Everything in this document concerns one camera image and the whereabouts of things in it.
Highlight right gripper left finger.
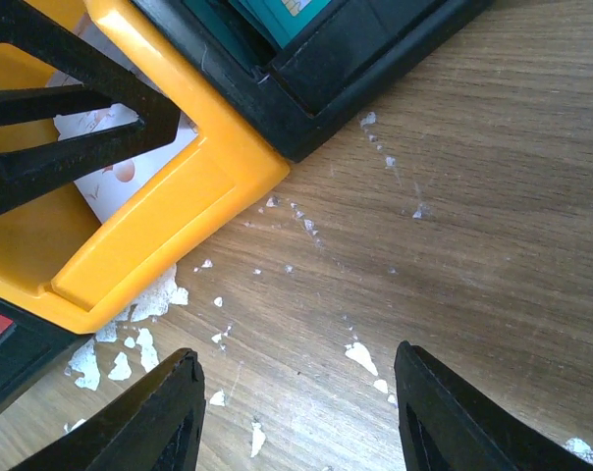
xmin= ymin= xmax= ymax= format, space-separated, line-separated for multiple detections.
xmin=14 ymin=348 xmax=206 ymax=470

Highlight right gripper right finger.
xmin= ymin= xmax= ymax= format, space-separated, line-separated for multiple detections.
xmin=395 ymin=340 xmax=593 ymax=470

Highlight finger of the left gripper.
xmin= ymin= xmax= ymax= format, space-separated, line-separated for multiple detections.
xmin=0 ymin=1 xmax=180 ymax=215

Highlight white cards in orange bin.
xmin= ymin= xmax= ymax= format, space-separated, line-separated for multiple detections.
xmin=45 ymin=14 xmax=199 ymax=225

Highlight teal card stack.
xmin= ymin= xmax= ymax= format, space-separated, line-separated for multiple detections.
xmin=183 ymin=0 xmax=330 ymax=47

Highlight black bin with teal cards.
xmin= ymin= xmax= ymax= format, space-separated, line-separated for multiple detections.
xmin=134 ymin=1 xmax=489 ymax=162

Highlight orange plastic bin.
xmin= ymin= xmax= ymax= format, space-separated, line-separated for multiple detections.
xmin=0 ymin=1 xmax=290 ymax=335

